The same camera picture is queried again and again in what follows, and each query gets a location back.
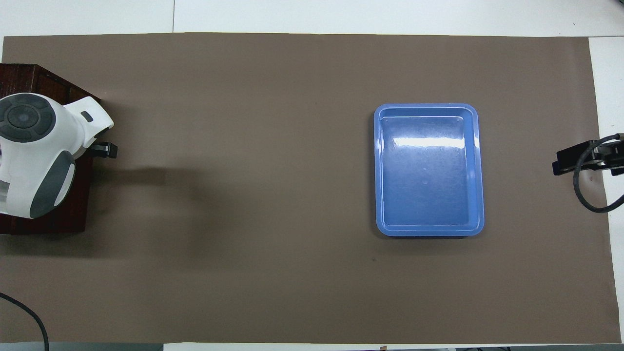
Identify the dark brown wooden drawer box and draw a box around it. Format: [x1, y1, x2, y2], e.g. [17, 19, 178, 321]
[0, 63, 103, 236]

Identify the blue plastic tray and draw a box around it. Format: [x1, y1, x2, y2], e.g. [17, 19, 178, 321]
[373, 103, 486, 238]

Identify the black cable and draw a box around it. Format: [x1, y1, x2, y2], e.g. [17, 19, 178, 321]
[572, 134, 624, 214]
[0, 292, 50, 351]

